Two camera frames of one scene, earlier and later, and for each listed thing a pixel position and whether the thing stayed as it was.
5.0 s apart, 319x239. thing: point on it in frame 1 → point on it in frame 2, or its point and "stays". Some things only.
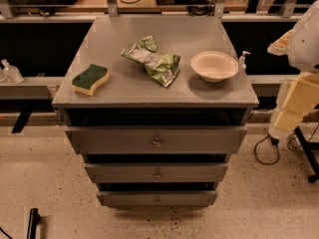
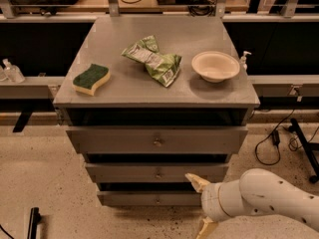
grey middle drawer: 156,172 stays
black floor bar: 35,219 stays
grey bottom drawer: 158,198 stays
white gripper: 305,47 → 210,201
